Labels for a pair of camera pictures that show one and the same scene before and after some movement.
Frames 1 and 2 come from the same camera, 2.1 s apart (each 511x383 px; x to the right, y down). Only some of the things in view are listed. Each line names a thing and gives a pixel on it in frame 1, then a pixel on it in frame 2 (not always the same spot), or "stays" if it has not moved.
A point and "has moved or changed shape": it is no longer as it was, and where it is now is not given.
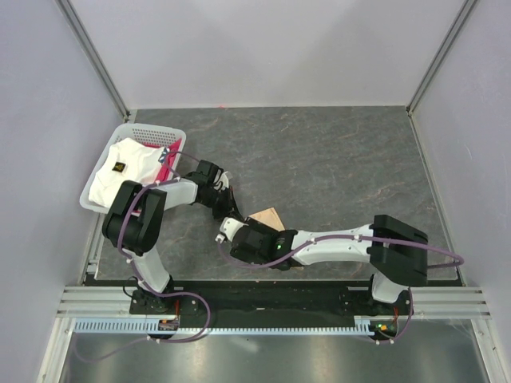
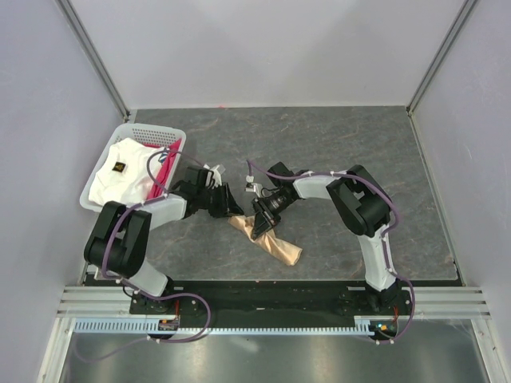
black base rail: [273, 298] stays
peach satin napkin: [268, 216] has moved or changed shape
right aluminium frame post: [468, 7] stays
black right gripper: [261, 227] → [263, 223]
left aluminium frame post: [78, 29] stays
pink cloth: [165, 168] stays
